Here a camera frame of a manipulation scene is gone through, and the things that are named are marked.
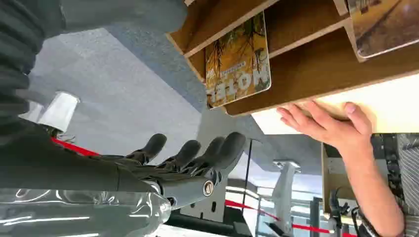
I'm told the person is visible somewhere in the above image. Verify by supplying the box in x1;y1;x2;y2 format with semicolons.
370;133;419;237

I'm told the white stand leg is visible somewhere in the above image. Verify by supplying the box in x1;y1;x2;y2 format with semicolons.
265;159;302;236

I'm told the ribbed grey right arm sleeve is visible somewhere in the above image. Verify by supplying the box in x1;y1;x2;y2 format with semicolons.
0;0;66;147

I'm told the yellow hotel print card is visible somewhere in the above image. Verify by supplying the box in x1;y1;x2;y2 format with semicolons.
205;11;272;109

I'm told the white bracket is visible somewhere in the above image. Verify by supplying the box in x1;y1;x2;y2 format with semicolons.
19;91;81;133

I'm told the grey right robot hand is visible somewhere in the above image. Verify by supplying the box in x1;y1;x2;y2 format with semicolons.
0;0;247;211

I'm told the red barrier tape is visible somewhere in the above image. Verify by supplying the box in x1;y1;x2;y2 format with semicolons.
50;137;358;237

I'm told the black cable bundle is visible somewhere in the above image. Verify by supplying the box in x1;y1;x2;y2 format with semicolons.
328;188;380;237

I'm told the brown landscape print card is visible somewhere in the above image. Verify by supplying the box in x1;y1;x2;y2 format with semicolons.
346;0;419;60

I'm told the person's hand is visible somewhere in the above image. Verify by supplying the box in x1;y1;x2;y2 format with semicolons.
276;100;375;157

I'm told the wooden card box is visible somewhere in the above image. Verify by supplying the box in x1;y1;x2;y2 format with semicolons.
166;0;419;117

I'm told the brown board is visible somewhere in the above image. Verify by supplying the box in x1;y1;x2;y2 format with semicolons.
321;143;359;215

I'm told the clear plastic cover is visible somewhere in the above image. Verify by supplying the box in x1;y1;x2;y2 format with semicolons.
0;189;172;237

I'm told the thin black pole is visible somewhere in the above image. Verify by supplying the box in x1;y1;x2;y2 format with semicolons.
241;138;261;211

